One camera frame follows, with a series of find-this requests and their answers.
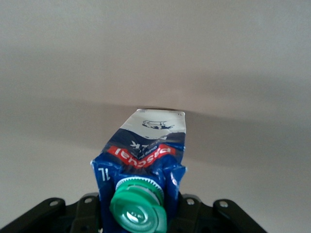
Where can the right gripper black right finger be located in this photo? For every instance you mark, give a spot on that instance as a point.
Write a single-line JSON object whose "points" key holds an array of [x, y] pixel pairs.
{"points": [[213, 218]]}

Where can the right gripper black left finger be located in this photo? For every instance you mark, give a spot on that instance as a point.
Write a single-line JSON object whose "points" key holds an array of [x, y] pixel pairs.
{"points": [[60, 216]]}

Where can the blue milk carton green cap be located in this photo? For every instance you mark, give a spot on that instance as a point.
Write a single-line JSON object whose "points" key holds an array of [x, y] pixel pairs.
{"points": [[145, 155]]}

